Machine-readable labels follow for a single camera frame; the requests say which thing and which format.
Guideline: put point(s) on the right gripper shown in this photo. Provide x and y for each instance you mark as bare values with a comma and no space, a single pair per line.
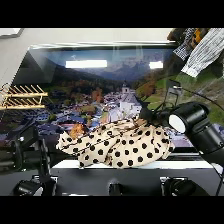
153,117

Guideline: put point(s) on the beige black-dotted garment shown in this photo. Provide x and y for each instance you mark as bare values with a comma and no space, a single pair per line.
123,146

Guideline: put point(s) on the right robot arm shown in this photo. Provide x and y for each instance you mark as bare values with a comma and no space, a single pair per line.
200,128

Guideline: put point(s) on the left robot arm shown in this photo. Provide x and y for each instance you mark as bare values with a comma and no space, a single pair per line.
31,153

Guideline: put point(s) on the brown clothes hanger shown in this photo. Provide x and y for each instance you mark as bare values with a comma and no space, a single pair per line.
23,95

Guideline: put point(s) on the black-white checked garment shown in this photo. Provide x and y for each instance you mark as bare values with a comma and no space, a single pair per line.
185,46

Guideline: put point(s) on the black garment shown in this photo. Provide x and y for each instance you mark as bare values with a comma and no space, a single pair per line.
218,66

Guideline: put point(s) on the brown patterned garment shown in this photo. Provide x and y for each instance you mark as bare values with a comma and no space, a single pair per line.
199,35

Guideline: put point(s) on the silver frame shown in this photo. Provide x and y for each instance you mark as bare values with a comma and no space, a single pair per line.
186,164

